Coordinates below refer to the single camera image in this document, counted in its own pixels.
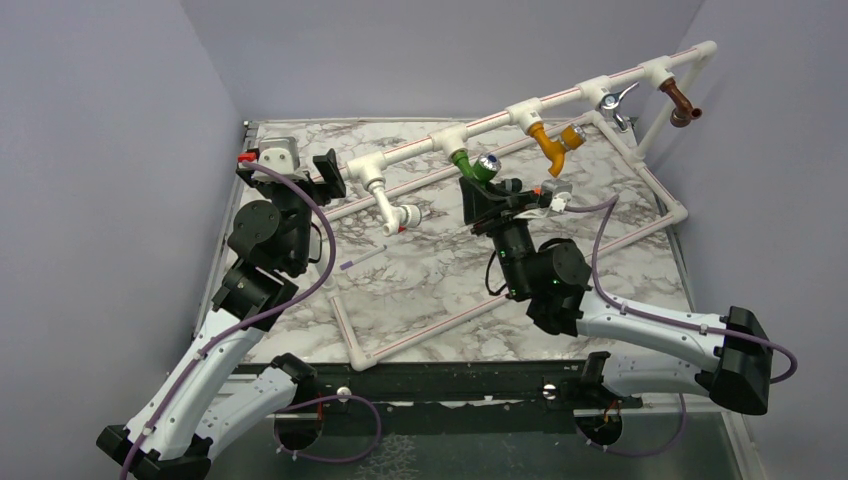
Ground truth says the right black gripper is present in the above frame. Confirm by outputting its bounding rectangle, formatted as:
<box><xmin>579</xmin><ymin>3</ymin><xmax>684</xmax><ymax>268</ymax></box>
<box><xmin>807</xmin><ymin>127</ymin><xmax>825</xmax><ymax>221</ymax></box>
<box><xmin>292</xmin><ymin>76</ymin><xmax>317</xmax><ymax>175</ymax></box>
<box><xmin>462</xmin><ymin>174</ymin><xmax>542</xmax><ymax>298</ymax></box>

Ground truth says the green faucet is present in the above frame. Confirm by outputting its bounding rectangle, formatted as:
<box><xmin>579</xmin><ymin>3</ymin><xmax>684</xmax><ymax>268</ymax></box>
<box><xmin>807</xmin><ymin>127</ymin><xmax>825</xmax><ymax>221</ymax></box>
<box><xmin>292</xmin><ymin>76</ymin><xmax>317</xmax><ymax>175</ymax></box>
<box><xmin>450</xmin><ymin>150</ymin><xmax>501</xmax><ymax>184</ymax></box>

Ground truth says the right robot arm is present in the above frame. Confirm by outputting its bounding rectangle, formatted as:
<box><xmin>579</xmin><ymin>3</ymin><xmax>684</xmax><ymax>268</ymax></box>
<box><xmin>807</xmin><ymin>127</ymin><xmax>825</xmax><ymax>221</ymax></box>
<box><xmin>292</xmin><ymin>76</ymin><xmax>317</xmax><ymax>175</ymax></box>
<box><xmin>459</xmin><ymin>178</ymin><xmax>776</xmax><ymax>416</ymax></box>

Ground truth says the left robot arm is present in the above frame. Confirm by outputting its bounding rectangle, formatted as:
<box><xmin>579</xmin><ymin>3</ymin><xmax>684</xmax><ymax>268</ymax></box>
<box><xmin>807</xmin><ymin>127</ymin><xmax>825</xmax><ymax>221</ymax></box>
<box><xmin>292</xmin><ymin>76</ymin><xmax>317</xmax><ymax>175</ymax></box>
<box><xmin>97</xmin><ymin>142</ymin><xmax>347</xmax><ymax>479</ymax></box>

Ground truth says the white plastic faucet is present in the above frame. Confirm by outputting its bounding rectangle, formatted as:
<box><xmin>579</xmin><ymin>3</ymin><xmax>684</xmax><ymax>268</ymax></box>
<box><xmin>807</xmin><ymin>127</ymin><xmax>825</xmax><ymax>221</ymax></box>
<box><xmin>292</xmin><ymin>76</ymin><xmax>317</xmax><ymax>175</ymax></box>
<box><xmin>367</xmin><ymin>181</ymin><xmax>423</xmax><ymax>237</ymax></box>

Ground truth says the orange yellow faucet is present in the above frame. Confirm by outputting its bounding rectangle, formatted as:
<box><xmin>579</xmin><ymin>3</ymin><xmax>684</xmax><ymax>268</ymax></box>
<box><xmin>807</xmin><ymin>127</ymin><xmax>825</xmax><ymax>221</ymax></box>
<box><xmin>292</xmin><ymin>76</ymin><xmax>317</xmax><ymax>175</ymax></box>
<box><xmin>527</xmin><ymin>122</ymin><xmax>586</xmax><ymax>178</ymax></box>

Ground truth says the purple white pen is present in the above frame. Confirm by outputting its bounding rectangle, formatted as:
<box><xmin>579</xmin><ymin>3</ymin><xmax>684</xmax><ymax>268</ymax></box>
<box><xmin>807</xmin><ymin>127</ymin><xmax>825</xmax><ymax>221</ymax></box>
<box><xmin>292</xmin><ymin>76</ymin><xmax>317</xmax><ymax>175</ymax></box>
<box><xmin>339</xmin><ymin>244</ymin><xmax>387</xmax><ymax>271</ymax></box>

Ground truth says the chrome lever faucet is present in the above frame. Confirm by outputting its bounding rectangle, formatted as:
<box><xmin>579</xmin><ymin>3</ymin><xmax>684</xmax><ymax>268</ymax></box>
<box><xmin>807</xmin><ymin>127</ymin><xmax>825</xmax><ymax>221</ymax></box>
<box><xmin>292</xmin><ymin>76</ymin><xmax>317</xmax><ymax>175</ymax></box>
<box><xmin>596</xmin><ymin>82</ymin><xmax>640</xmax><ymax>133</ymax></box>

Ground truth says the brown faucet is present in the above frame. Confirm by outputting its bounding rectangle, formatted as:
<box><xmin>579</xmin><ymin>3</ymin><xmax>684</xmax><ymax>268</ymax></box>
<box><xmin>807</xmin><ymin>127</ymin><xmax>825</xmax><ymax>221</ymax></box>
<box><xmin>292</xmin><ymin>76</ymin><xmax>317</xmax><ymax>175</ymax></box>
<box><xmin>658</xmin><ymin>78</ymin><xmax>703</xmax><ymax>128</ymax></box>

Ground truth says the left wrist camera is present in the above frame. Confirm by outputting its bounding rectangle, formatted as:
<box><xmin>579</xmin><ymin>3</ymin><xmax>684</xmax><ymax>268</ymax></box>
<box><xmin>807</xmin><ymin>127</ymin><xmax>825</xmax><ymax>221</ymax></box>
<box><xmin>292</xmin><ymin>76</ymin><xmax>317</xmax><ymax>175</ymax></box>
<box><xmin>258</xmin><ymin>136</ymin><xmax>301</xmax><ymax>175</ymax></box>

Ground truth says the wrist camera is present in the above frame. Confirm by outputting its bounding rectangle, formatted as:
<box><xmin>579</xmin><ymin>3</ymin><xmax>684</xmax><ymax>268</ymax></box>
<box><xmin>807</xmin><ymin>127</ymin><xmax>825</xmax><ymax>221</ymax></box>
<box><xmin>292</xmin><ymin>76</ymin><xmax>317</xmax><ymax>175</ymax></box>
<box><xmin>258</xmin><ymin>136</ymin><xmax>301</xmax><ymax>175</ymax></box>
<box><xmin>540</xmin><ymin>179</ymin><xmax>573</xmax><ymax>214</ymax></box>

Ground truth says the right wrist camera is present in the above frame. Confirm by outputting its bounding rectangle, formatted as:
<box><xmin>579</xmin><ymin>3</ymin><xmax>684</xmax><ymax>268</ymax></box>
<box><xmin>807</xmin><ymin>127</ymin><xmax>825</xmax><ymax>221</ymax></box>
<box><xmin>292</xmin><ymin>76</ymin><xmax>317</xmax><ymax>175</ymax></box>
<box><xmin>540</xmin><ymin>179</ymin><xmax>573</xmax><ymax>214</ymax></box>

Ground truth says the black table front rail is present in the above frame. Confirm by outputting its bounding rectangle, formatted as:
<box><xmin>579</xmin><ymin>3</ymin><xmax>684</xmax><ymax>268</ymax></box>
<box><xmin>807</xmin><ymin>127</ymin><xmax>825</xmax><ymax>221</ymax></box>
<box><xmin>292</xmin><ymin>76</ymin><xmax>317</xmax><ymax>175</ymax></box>
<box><xmin>270</xmin><ymin>352</ymin><xmax>643</xmax><ymax>442</ymax></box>

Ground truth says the white PVC pipe frame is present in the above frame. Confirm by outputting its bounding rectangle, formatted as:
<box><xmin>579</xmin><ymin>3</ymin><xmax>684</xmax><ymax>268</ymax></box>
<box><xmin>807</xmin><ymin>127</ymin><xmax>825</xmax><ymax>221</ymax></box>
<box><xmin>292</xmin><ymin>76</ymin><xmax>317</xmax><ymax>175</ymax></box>
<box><xmin>305</xmin><ymin>42</ymin><xmax>716</xmax><ymax>369</ymax></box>

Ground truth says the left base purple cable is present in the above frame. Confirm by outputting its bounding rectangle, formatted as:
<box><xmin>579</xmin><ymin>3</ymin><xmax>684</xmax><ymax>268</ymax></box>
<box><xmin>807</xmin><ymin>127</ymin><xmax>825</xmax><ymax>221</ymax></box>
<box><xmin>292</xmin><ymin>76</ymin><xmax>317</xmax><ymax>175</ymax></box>
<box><xmin>272</xmin><ymin>394</ymin><xmax>384</xmax><ymax>466</ymax></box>

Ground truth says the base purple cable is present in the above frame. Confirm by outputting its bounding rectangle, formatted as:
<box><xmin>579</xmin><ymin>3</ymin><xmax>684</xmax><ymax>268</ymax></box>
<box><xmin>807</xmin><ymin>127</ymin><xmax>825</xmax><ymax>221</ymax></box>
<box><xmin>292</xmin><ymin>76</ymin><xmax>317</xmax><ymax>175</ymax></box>
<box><xmin>574</xmin><ymin>404</ymin><xmax>688</xmax><ymax>460</ymax></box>
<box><xmin>272</xmin><ymin>394</ymin><xmax>384</xmax><ymax>466</ymax></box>

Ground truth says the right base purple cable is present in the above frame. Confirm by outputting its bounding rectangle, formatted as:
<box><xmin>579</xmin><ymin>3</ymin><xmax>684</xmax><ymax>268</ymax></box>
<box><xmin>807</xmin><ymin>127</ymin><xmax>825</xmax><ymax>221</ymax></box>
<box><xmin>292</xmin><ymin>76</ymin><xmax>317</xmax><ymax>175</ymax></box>
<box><xmin>574</xmin><ymin>404</ymin><xmax>688</xmax><ymax>460</ymax></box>

